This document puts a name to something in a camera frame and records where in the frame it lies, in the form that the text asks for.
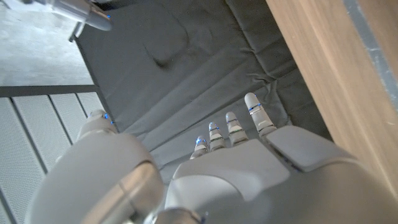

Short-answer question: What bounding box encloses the black backdrop curtain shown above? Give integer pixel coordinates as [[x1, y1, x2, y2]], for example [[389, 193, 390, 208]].
[[74, 0, 332, 184]]

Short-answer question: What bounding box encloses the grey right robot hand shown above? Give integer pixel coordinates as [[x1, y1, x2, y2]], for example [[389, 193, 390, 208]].
[[0, 0, 113, 32]]

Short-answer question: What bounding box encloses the light wooden board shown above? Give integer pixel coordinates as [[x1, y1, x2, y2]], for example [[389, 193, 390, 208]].
[[343, 0, 398, 111]]

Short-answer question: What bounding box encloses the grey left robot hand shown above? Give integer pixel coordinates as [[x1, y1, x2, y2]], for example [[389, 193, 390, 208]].
[[24, 92, 398, 224]]

